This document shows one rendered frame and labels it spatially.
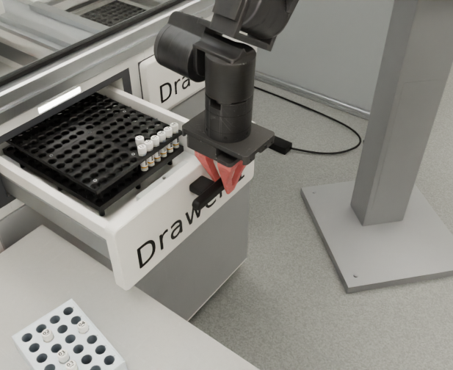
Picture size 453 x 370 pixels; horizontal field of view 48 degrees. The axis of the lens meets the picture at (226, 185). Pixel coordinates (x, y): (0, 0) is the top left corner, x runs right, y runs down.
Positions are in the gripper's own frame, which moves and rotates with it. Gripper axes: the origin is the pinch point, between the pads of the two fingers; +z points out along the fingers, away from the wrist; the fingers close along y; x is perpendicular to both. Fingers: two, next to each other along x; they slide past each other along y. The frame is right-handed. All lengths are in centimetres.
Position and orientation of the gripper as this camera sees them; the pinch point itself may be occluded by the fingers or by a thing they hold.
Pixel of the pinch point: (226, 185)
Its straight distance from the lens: 69.5
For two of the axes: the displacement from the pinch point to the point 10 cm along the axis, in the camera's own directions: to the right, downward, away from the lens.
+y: -8.0, -4.1, 4.4
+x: -6.0, 5.1, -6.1
